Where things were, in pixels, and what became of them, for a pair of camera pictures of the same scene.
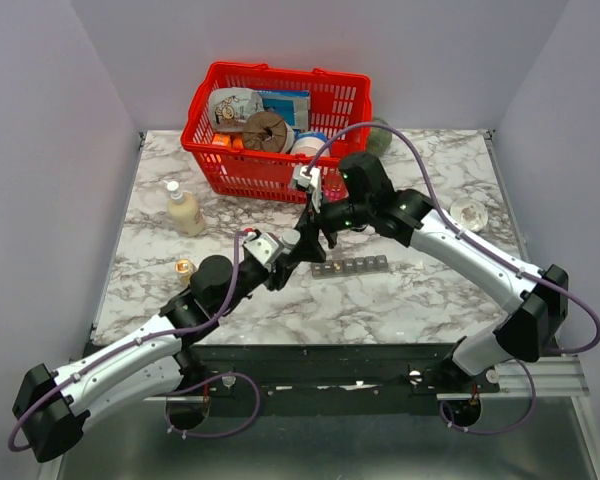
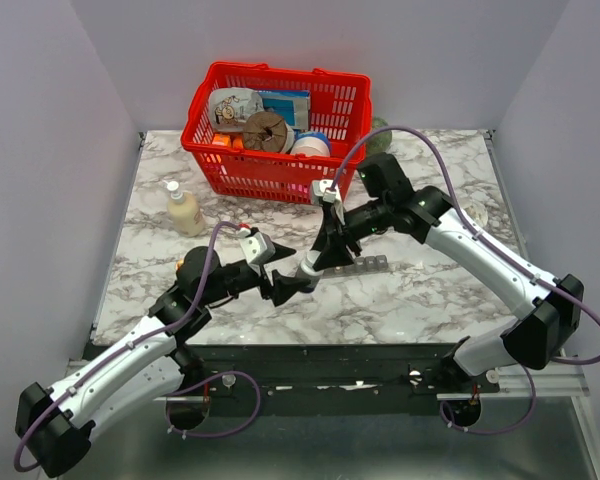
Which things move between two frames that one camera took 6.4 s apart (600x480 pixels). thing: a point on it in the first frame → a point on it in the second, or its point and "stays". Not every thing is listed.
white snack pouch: x=230 y=107 stays
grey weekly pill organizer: x=350 y=266 stays
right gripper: x=308 y=249 → x=341 y=236
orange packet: x=225 y=140 stays
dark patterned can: x=470 y=212 stays
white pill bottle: x=289 y=239 → x=307 y=271
